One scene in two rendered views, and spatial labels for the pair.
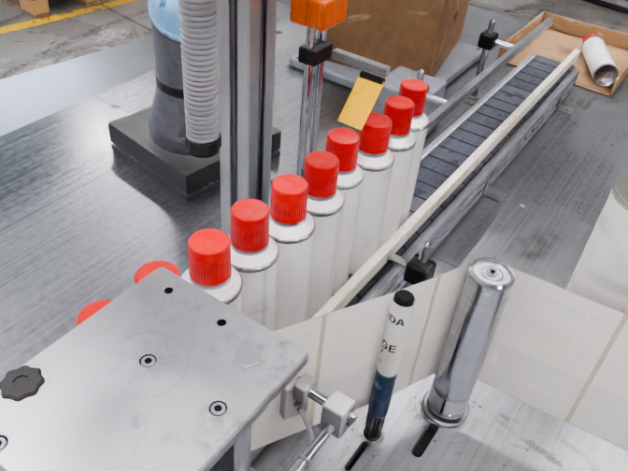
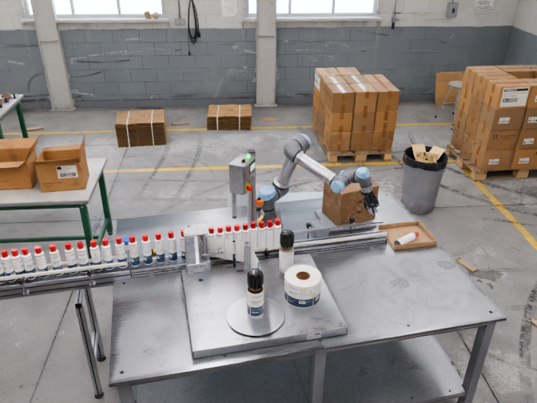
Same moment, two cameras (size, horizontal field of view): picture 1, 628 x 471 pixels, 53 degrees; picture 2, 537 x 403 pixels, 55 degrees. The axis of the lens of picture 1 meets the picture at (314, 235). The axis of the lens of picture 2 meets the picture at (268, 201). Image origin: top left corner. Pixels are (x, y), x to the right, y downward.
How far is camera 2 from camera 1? 2.73 m
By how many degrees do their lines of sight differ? 39
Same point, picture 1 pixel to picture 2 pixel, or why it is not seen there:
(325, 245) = (244, 237)
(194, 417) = (196, 233)
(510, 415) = not seen: hidden behind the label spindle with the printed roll
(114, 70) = not seen: hidden behind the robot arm
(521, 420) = not seen: hidden behind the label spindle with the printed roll
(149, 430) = (192, 232)
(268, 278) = (228, 236)
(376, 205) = (260, 237)
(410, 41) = (336, 214)
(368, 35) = (329, 209)
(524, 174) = (330, 255)
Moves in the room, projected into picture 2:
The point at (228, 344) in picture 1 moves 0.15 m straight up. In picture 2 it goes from (203, 230) to (202, 208)
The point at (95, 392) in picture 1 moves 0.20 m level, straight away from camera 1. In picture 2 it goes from (192, 229) to (206, 212)
